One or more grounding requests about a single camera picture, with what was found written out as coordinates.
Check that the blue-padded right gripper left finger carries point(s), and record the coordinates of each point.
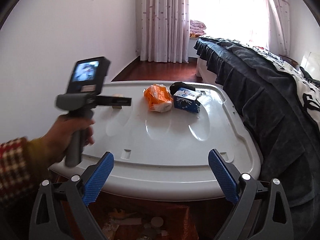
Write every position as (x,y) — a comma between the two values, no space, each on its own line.
(56,203)

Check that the white plastic storage box lid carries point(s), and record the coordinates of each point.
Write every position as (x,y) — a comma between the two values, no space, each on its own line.
(164,156)

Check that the black sock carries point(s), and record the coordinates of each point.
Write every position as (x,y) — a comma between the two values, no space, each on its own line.
(177,85)

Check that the pink right curtain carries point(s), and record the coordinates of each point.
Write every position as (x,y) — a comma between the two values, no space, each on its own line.
(281,12)

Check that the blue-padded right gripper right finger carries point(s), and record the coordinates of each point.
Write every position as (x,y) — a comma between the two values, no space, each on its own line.
(261,209)

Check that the plaid sleeve left forearm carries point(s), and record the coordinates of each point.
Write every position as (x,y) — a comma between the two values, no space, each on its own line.
(23,166)

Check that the pink white left curtain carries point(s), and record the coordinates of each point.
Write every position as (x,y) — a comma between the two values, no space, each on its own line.
(165,31)

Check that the orange plastic bag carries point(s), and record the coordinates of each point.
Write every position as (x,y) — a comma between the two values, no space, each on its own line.
(158,98)

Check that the white bed frame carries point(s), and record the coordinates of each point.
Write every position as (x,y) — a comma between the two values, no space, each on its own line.
(206,75)

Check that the blue white tissue box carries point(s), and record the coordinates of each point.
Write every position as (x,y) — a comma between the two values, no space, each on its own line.
(187,100)

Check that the folded pink quilt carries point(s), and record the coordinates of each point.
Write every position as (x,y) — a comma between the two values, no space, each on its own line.
(197,28)

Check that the person's left hand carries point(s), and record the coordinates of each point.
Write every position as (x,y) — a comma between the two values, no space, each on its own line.
(56,140)

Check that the small wooden block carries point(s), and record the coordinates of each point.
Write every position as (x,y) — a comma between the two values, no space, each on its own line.
(117,101)

